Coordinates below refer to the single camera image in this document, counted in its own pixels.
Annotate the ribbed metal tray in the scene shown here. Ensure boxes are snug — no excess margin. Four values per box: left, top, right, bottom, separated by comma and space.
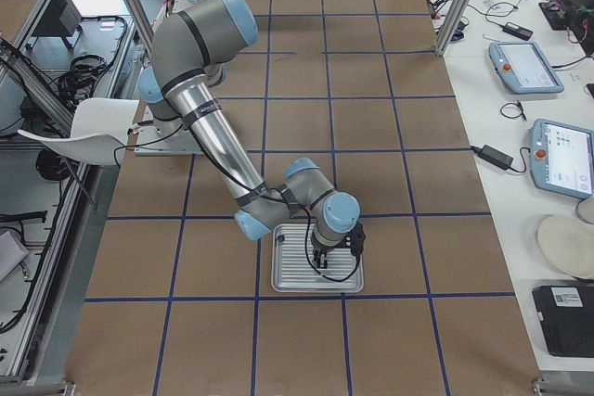
271, 224, 364, 294

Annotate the black power adapter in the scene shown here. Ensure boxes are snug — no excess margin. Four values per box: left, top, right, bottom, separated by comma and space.
471, 145, 513, 171

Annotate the beige round plate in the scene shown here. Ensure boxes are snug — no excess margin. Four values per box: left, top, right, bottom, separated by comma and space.
537, 215, 593, 280

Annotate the black laptop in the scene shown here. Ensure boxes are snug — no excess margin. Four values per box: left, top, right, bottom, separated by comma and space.
532, 286, 593, 358

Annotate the white plastic chair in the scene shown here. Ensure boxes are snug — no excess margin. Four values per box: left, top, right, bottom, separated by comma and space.
18, 97, 139, 166

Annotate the lower blue teach pendant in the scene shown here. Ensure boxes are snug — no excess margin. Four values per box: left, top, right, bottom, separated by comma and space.
530, 119, 593, 199

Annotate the blue teach pendant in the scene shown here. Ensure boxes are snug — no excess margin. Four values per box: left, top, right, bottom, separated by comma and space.
530, 119, 593, 199
488, 41, 564, 95

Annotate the upper blue teach pendant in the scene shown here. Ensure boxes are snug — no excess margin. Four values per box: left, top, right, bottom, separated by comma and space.
488, 41, 564, 95

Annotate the black power brick far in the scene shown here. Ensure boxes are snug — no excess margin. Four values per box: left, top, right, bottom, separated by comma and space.
501, 22, 534, 41

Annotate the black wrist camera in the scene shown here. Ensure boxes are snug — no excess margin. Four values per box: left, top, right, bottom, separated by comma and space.
344, 222, 366, 258

